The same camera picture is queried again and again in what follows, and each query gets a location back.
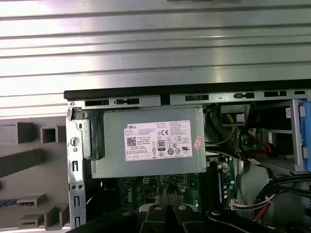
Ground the blue drive bracket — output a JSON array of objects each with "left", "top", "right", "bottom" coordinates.
[{"left": 298, "top": 103, "right": 311, "bottom": 173}]

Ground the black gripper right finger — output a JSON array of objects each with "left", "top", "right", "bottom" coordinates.
[{"left": 172, "top": 204, "right": 287, "bottom": 233}]

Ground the metal drive cage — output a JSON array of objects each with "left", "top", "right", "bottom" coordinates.
[{"left": 290, "top": 98, "right": 311, "bottom": 174}]

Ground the grey power supply unit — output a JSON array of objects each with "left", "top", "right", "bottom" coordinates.
[{"left": 84, "top": 106, "right": 207, "bottom": 179}]

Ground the green motherboard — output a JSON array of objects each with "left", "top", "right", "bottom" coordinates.
[{"left": 116, "top": 155, "right": 238, "bottom": 216}]

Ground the yellow wire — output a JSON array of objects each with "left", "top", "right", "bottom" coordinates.
[{"left": 205, "top": 114, "right": 236, "bottom": 146}]

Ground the RAM stick with blue label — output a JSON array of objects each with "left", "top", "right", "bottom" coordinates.
[{"left": 217, "top": 167, "right": 225, "bottom": 207}]

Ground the black PC case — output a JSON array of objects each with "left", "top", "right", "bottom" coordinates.
[{"left": 63, "top": 82, "right": 311, "bottom": 233}]

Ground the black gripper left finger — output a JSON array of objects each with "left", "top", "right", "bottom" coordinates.
[{"left": 65, "top": 204, "right": 172, "bottom": 233}]

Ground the grey parts rack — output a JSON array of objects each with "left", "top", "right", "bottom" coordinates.
[{"left": 0, "top": 116, "right": 71, "bottom": 231}]

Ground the RAM stick in rack slot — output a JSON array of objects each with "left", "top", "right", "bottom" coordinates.
[{"left": 0, "top": 198, "right": 37, "bottom": 208}]

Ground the black wire bundle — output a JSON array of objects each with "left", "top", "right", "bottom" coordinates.
[{"left": 251, "top": 174, "right": 311, "bottom": 224}]

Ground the metal socket cover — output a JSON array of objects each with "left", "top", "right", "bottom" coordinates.
[{"left": 157, "top": 179, "right": 189, "bottom": 195}]

